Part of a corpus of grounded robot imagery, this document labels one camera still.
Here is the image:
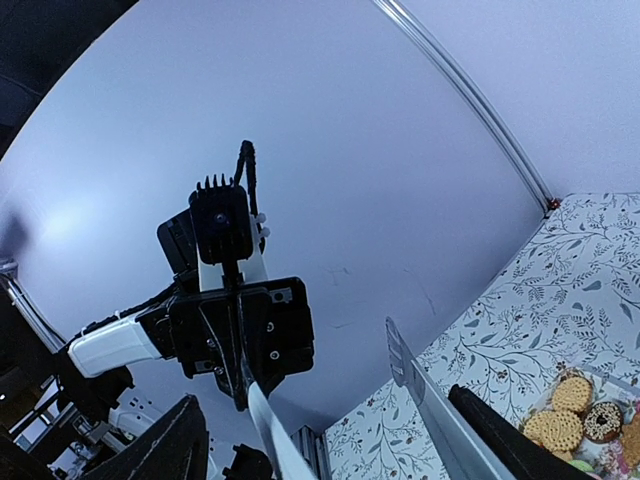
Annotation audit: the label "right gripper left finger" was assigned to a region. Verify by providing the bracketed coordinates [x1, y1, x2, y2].
[83, 395, 209, 480]

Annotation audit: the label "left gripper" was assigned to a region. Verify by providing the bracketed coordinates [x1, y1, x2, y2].
[168, 277, 314, 412]

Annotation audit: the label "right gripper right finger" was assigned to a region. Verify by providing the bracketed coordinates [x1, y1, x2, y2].
[448, 385, 575, 479]

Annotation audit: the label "metal tongs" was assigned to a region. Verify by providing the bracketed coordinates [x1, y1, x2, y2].
[249, 319, 511, 479]

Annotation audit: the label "floral cookie tray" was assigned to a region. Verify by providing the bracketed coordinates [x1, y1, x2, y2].
[519, 368, 639, 479]

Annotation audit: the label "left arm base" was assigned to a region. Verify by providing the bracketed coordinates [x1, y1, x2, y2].
[222, 444, 274, 480]

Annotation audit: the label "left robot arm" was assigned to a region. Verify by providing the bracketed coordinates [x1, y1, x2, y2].
[56, 277, 314, 420]

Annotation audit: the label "chocolate sprinkle donut cookie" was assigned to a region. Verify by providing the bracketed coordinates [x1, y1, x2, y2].
[583, 402, 623, 444]

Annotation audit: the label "floral tablecloth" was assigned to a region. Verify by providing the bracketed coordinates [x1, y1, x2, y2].
[324, 192, 640, 480]

